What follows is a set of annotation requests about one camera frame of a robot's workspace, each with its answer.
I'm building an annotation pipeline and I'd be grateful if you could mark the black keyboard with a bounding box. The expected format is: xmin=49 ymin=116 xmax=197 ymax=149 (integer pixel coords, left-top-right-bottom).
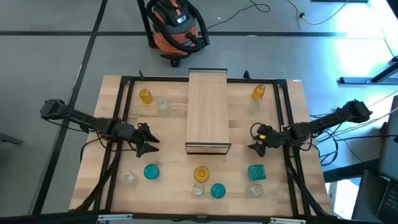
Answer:
xmin=376 ymin=179 xmax=398 ymax=223

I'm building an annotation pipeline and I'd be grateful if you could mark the wooden shelf with black frame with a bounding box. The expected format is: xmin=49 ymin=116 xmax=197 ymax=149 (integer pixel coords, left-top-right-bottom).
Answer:
xmin=185 ymin=67 xmax=233 ymax=156

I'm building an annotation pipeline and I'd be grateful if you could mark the black cable bundle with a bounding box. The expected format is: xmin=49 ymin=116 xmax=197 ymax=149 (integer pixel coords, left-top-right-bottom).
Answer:
xmin=309 ymin=105 xmax=398 ymax=167

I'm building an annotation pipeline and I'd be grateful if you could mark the clear square glass vase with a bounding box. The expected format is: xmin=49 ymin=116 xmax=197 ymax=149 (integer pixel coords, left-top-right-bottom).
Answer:
xmin=120 ymin=170 xmax=137 ymax=187

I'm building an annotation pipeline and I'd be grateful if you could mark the yellow glass bottle vase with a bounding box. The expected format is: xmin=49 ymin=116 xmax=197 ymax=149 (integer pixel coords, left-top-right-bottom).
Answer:
xmin=139 ymin=88 xmax=154 ymax=105
xmin=251 ymin=83 xmax=267 ymax=103

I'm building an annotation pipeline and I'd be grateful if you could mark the black floor cable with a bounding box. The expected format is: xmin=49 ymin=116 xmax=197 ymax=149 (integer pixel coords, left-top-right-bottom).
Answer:
xmin=206 ymin=0 xmax=271 ymax=30

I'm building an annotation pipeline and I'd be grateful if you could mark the orange black shop vacuum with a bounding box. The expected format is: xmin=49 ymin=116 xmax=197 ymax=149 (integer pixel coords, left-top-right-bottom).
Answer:
xmin=146 ymin=0 xmax=211 ymax=68

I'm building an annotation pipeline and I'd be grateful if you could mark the blue diamond-pattern glass vase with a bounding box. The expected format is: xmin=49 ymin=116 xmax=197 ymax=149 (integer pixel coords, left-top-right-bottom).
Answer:
xmin=210 ymin=182 xmax=227 ymax=200

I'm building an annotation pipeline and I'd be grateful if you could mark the black slanted pole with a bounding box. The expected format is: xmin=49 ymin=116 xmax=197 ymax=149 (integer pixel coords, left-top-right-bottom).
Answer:
xmin=136 ymin=0 xmax=156 ymax=49

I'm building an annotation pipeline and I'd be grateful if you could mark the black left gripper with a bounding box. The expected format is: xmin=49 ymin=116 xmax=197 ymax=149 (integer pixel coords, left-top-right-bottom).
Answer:
xmin=116 ymin=121 xmax=161 ymax=159

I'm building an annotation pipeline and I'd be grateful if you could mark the black vacuum hose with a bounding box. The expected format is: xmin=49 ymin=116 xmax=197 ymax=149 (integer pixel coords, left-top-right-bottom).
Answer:
xmin=146 ymin=0 xmax=210 ymax=53

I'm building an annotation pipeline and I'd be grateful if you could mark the black front beam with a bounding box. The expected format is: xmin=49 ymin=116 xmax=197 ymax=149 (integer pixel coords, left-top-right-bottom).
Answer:
xmin=0 ymin=210 xmax=343 ymax=224

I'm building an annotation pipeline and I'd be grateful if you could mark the black desk foot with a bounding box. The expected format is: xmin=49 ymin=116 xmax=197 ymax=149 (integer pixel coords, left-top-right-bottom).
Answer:
xmin=323 ymin=158 xmax=382 ymax=184

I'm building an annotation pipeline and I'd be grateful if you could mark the gray floor object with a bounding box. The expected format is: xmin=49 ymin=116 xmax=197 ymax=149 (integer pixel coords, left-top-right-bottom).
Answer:
xmin=0 ymin=132 xmax=23 ymax=146

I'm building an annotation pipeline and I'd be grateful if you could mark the teal square glass vase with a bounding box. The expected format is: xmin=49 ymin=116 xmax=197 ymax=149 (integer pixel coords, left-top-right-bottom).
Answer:
xmin=248 ymin=164 xmax=267 ymax=182

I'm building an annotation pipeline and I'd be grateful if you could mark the clear diamond-pattern glass vase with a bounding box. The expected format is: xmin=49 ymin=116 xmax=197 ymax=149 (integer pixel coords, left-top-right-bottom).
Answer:
xmin=249 ymin=183 xmax=264 ymax=198

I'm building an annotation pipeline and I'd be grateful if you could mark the black aluminium table frame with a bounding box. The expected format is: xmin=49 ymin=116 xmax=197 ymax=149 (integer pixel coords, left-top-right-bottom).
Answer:
xmin=74 ymin=70 xmax=332 ymax=218

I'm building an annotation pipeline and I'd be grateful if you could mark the clear ribbed glass vase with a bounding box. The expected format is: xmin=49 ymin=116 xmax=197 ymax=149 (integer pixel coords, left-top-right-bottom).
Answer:
xmin=192 ymin=182 xmax=206 ymax=197

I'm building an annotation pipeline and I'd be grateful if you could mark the black table leg base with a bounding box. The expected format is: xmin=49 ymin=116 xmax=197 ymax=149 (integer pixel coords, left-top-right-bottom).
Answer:
xmin=338 ymin=55 xmax=398 ymax=85

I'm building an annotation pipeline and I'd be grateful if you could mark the gray desk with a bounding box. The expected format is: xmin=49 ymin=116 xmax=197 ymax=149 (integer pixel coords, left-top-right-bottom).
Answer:
xmin=351 ymin=95 xmax=398 ymax=224

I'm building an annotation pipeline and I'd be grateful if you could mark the yellow wide glass vase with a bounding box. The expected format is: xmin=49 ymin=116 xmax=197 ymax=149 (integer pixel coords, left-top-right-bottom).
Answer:
xmin=193 ymin=166 xmax=211 ymax=184

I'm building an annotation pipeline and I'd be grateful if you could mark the yellow floor cable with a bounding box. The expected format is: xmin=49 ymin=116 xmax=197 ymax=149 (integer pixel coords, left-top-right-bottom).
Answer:
xmin=287 ymin=0 xmax=351 ymax=26

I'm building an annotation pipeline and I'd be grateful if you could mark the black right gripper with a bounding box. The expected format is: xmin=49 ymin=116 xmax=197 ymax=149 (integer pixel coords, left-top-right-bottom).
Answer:
xmin=248 ymin=123 xmax=289 ymax=157

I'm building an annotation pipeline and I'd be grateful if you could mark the blue round glass vase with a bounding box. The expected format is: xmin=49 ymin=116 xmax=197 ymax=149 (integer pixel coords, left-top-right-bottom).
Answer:
xmin=143 ymin=164 xmax=160 ymax=180

